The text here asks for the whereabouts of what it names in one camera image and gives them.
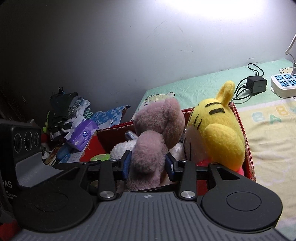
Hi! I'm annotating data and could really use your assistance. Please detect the white bunny plush plaid ears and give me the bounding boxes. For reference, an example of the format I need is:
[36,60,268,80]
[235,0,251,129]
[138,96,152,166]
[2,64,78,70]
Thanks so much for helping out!
[110,131,138,161]

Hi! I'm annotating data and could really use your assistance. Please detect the green bean plush toy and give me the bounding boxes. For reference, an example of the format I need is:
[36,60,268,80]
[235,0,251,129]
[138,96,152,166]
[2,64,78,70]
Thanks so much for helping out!
[90,154,110,162]

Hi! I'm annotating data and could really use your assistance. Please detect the pink teddy bear plush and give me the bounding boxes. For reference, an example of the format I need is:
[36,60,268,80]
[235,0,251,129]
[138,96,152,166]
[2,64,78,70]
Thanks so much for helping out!
[125,98,185,191]

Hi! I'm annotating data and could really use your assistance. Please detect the yellow tiger plush toy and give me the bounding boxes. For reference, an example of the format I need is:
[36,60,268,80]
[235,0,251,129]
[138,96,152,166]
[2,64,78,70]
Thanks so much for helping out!
[183,81,246,175]

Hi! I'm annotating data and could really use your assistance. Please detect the white fluffy bunny plush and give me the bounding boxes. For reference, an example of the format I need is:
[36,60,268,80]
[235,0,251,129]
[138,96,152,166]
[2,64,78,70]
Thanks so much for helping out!
[169,143,185,161]

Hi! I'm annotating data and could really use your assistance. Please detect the red cardboard box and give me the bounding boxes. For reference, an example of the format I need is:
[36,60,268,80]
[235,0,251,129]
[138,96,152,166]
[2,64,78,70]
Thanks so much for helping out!
[79,101,257,193]

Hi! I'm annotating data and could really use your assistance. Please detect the purple tissue pack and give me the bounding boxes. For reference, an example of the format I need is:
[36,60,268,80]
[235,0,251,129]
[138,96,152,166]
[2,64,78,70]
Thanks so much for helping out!
[66,120,98,151]

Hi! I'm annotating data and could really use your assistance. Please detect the striped clothes pile left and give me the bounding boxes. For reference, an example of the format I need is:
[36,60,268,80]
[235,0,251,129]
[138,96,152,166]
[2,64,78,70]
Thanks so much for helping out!
[43,86,93,149]

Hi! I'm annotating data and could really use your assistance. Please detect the bear print bed sheet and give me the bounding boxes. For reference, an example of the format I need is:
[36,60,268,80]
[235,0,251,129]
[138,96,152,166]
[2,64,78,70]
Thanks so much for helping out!
[137,67,295,240]

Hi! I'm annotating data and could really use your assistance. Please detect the black power adapter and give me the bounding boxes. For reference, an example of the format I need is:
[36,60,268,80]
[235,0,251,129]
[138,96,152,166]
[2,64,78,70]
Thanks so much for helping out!
[246,75,267,94]

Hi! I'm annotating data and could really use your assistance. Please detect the white power strip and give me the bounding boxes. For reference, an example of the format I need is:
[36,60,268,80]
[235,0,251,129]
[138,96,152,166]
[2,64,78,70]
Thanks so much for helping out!
[271,73,296,98]

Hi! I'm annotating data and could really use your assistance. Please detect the black adapter cable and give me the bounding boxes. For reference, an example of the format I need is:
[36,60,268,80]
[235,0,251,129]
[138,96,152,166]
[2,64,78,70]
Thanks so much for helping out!
[232,63,265,104]

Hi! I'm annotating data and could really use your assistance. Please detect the white lamp power cable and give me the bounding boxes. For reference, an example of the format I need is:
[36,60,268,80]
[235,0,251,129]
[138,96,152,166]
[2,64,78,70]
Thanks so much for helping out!
[284,33,296,76]

